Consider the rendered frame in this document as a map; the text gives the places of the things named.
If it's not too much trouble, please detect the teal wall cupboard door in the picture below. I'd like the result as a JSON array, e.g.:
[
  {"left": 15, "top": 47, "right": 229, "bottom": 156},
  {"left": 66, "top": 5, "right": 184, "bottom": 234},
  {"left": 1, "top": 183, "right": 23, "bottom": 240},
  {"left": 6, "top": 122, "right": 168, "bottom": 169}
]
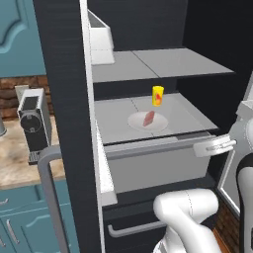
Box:
[{"left": 0, "top": 0, "right": 47, "bottom": 79}]

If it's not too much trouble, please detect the teal base cupboard door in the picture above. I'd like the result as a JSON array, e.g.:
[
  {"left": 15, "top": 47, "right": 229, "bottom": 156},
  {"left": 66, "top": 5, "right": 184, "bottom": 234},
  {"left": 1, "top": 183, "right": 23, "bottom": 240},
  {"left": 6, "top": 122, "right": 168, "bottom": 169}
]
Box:
[
  {"left": 0, "top": 219, "right": 8, "bottom": 253},
  {"left": 2, "top": 204, "right": 80, "bottom": 253}
]

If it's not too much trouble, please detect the grey fridge door handle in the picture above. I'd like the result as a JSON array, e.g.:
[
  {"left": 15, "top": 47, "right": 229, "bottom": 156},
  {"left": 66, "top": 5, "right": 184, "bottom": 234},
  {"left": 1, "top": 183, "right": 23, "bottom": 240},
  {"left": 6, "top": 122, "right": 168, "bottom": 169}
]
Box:
[{"left": 37, "top": 144, "right": 71, "bottom": 253}]

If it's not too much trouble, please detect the white door bin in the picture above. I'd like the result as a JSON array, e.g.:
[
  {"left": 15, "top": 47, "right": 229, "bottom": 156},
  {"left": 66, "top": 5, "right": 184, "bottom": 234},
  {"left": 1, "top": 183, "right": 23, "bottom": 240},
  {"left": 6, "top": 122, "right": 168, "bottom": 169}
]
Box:
[
  {"left": 86, "top": 9, "right": 116, "bottom": 65},
  {"left": 95, "top": 121, "right": 119, "bottom": 208}
]

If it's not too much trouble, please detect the grey round object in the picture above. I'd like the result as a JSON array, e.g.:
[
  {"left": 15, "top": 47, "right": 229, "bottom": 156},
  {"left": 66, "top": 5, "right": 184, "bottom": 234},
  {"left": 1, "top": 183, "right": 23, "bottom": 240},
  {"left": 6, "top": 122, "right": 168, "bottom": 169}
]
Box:
[{"left": 0, "top": 115, "right": 8, "bottom": 137}]

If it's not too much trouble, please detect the teal drawer front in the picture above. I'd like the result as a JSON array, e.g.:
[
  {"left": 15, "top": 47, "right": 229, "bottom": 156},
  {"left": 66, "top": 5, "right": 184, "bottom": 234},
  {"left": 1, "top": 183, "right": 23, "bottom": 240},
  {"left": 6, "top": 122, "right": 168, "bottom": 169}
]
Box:
[{"left": 0, "top": 180, "right": 68, "bottom": 218}]

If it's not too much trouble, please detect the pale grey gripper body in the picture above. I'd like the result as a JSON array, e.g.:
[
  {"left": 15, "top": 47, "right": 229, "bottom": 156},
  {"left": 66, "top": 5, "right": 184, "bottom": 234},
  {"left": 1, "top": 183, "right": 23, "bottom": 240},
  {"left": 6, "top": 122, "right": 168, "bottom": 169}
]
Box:
[{"left": 193, "top": 134, "right": 238, "bottom": 158}]

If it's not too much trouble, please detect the grey coffee machine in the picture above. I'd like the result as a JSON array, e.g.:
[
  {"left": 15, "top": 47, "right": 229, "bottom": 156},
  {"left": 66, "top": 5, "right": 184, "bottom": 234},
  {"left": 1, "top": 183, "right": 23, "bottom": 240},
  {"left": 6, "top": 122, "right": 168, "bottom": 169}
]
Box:
[{"left": 15, "top": 84, "right": 53, "bottom": 166}]

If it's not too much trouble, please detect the black fridge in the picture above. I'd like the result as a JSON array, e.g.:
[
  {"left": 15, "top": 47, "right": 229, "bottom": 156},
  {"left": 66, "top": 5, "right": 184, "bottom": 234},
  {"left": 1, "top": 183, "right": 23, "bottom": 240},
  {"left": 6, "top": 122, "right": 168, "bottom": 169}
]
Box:
[{"left": 87, "top": 0, "right": 253, "bottom": 253}]

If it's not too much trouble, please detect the white plate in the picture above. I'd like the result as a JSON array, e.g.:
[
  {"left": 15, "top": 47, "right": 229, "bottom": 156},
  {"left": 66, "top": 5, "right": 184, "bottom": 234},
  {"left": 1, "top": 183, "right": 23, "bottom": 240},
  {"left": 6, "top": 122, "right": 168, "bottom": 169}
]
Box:
[{"left": 126, "top": 111, "right": 169, "bottom": 133}]

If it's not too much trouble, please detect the black fridge door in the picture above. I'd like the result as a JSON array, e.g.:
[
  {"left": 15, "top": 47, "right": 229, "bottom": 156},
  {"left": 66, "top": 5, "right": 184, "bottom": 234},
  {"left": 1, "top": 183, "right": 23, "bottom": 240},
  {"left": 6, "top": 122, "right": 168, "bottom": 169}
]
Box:
[{"left": 32, "top": 0, "right": 104, "bottom": 253}]

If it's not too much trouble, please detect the red raw steak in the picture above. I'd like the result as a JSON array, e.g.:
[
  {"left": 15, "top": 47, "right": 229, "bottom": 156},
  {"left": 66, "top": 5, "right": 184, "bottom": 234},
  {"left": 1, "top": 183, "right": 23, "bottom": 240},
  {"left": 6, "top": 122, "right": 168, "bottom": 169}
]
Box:
[{"left": 142, "top": 110, "right": 156, "bottom": 127}]

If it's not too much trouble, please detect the grey freezer drawer handle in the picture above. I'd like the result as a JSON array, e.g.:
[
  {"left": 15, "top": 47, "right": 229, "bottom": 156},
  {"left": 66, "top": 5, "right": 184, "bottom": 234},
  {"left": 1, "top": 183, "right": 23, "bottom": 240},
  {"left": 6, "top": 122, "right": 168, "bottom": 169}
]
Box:
[{"left": 107, "top": 219, "right": 168, "bottom": 239}]

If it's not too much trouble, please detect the grey fridge crisper drawer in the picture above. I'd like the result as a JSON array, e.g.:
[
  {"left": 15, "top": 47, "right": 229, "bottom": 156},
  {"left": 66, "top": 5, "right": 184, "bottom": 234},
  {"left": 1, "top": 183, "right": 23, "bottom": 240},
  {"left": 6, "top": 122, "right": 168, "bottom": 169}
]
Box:
[{"left": 104, "top": 131, "right": 212, "bottom": 195}]

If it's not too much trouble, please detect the grey fridge shelf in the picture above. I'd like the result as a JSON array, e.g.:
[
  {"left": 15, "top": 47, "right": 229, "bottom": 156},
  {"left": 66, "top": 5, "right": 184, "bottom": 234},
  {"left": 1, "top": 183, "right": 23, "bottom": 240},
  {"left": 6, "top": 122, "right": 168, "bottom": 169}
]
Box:
[
  {"left": 94, "top": 92, "right": 219, "bottom": 146},
  {"left": 91, "top": 47, "right": 235, "bottom": 84}
]

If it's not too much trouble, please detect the black freezer drawer front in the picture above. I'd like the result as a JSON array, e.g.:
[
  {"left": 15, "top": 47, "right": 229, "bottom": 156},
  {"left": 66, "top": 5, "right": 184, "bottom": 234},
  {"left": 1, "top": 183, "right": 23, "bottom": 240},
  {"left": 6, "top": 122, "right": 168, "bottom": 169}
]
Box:
[{"left": 102, "top": 187, "right": 218, "bottom": 253}]

